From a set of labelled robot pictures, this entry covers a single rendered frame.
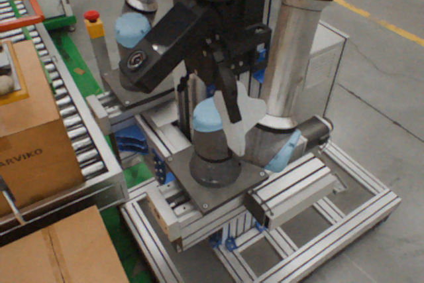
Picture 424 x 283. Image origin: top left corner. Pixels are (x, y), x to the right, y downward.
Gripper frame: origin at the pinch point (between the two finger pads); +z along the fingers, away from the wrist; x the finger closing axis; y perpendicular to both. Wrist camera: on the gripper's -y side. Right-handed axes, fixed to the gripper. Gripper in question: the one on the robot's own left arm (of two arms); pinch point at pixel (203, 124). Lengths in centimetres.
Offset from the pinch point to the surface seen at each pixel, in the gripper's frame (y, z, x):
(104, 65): 21, 75, 129
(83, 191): -14, 93, 75
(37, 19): -6, 24, 90
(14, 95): -21, 35, 72
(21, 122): -23, 57, 86
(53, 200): -25, 91, 75
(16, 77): -18, 35, 79
